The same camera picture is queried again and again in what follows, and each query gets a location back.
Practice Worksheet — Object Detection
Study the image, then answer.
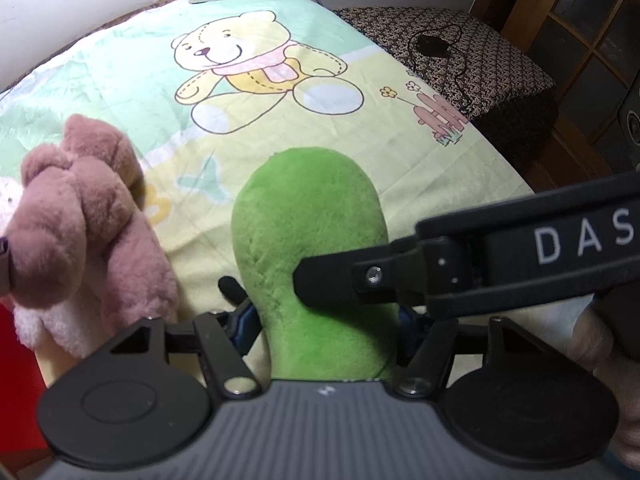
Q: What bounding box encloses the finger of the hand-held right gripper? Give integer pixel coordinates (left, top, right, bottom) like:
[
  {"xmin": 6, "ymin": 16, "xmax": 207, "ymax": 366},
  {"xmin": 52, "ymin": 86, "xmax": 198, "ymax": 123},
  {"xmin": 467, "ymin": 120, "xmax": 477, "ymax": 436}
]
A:
[{"xmin": 292, "ymin": 237, "xmax": 431, "ymax": 310}]

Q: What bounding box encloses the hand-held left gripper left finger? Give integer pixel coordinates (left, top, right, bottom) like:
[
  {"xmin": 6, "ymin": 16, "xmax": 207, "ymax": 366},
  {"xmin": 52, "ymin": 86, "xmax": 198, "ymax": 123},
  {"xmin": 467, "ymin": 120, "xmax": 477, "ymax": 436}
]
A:
[{"xmin": 107, "ymin": 275, "xmax": 264, "ymax": 402}]

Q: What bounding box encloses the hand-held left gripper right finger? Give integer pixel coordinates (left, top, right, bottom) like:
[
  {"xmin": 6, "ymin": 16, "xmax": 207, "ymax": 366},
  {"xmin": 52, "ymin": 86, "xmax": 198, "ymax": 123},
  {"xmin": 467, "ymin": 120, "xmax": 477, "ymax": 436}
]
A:
[{"xmin": 390, "ymin": 305, "xmax": 542, "ymax": 402}]

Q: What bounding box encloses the green plush toy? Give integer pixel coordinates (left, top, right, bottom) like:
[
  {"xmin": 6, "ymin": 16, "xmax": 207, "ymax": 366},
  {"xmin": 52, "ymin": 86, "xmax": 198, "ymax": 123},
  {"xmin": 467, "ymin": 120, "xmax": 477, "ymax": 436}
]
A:
[{"xmin": 231, "ymin": 146, "xmax": 402, "ymax": 382}]

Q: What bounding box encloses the white plush toy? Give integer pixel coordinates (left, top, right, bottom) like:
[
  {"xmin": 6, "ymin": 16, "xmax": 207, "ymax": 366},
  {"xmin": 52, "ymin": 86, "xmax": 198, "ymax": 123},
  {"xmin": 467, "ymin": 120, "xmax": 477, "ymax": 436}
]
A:
[{"xmin": 0, "ymin": 175, "xmax": 109, "ymax": 359}]

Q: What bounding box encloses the mauve teddy bear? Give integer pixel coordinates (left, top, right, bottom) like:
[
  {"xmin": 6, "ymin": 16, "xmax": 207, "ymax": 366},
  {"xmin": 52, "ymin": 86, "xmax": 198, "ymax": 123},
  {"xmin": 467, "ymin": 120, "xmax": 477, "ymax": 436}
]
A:
[{"xmin": 0, "ymin": 114, "xmax": 180, "ymax": 322}]

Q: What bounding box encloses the red cardboard box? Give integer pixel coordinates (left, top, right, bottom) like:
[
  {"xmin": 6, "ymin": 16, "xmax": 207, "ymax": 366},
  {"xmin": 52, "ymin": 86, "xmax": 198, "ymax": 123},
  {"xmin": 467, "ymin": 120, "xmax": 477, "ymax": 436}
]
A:
[{"xmin": 0, "ymin": 300, "xmax": 49, "ymax": 467}]

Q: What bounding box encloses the person's right hand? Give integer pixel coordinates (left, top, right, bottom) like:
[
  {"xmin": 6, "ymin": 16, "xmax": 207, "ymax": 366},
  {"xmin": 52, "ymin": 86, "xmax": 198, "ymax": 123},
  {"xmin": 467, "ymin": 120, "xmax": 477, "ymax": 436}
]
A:
[{"xmin": 572, "ymin": 305, "xmax": 640, "ymax": 467}]

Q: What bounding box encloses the black speaker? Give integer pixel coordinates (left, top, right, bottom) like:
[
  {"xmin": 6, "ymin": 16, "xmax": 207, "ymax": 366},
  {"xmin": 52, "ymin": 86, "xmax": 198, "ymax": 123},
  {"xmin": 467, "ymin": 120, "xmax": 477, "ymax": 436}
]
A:
[{"xmin": 615, "ymin": 75, "xmax": 640, "ymax": 174}]

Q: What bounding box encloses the bear print bed sheet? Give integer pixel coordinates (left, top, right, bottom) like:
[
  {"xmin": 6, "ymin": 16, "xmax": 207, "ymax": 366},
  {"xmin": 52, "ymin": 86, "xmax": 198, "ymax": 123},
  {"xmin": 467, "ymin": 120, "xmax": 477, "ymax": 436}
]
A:
[{"xmin": 0, "ymin": 0, "xmax": 536, "ymax": 391}]

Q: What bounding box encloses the wooden glass-pane cabinet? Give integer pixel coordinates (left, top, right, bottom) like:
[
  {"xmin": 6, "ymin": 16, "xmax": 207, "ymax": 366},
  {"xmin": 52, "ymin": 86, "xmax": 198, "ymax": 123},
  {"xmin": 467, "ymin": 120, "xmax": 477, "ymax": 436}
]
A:
[{"xmin": 470, "ymin": 0, "xmax": 640, "ymax": 177}]

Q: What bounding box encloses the black cable with switch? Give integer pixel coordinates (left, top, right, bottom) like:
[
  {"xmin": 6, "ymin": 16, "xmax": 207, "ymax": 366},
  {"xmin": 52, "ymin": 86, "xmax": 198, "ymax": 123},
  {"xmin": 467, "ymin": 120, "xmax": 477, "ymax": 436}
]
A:
[{"xmin": 407, "ymin": 22, "xmax": 474, "ymax": 119}]

